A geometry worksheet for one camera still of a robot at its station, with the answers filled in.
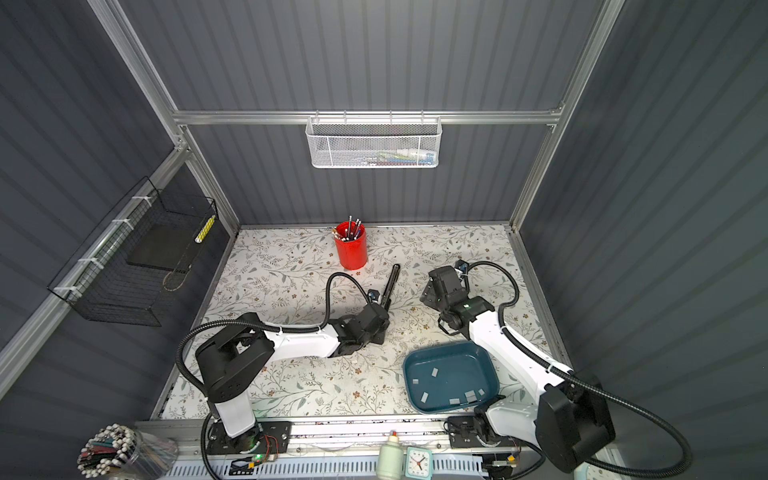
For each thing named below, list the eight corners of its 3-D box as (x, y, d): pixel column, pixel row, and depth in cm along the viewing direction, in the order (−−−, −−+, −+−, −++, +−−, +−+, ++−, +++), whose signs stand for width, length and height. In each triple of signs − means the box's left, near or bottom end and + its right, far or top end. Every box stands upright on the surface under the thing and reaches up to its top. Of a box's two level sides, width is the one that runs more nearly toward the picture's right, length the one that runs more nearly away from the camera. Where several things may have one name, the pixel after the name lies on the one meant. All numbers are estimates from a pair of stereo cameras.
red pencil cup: (340, 270, 109) (333, 240, 96) (343, 250, 116) (336, 219, 103) (366, 270, 109) (363, 240, 96) (368, 250, 115) (364, 219, 103)
